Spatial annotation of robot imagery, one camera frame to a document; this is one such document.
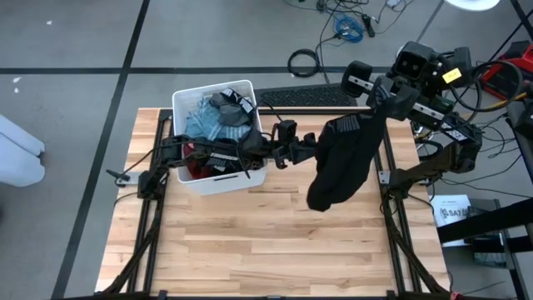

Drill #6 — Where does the white perforated plastic basket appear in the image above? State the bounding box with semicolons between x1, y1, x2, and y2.
172;79;268;197

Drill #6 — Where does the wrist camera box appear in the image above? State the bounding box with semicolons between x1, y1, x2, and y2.
392;40;439;81
276;119;298;142

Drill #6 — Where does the blue coiled cable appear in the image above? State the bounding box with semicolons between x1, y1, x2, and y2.
334;15;366;44

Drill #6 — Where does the blue striped cloth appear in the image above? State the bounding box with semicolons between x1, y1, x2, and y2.
184;97;254;143

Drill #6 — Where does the black power adapter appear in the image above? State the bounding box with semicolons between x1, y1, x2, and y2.
361;13;376;38

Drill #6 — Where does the grey printed garment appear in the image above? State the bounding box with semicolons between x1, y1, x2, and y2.
209;87;257;128

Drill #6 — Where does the red garment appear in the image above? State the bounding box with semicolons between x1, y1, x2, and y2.
182;142;217;181

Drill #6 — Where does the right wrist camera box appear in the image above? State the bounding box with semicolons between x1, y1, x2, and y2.
392;40;439;81

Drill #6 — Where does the white furniture piece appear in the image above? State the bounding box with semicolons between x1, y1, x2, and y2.
0;113;47;188

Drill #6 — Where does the black metal table frame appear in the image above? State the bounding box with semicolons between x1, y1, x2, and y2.
93;107;457;300

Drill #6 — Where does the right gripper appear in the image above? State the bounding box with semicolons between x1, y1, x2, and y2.
340;60;457;126

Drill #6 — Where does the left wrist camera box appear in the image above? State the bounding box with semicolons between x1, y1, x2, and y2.
276;119;298;142

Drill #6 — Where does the black garment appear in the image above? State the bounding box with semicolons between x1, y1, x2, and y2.
306;108;389;213

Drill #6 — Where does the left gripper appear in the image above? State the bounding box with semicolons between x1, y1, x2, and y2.
266;132;321;170

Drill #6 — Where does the black coiled cable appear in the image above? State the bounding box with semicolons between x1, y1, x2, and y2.
286;47;322;78

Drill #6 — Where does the white printed paper sheet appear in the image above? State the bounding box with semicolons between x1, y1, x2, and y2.
427;193;472;248

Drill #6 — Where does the black metal stand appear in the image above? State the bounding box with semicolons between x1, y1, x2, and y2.
436;197;533;300

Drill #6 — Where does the red machine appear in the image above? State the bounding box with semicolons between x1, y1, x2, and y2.
476;39;533;102

